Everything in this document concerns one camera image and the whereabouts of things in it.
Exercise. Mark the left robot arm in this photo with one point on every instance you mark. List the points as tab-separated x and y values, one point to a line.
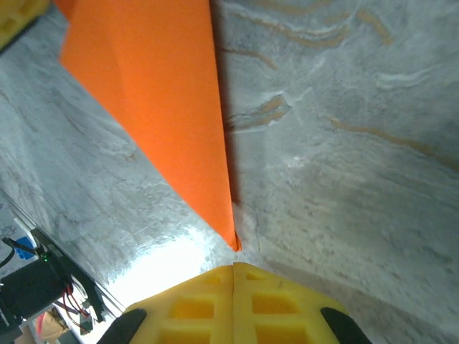
32	286

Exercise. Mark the blue block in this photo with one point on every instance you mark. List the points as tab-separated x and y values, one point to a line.
25	247

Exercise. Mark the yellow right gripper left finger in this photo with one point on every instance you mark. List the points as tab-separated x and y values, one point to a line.
186	315

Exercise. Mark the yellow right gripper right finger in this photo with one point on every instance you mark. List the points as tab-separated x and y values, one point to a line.
287	315

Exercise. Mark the long aluminium base rail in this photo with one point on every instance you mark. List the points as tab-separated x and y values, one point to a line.
82	283

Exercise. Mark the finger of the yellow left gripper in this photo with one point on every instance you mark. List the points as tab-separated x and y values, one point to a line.
14	18

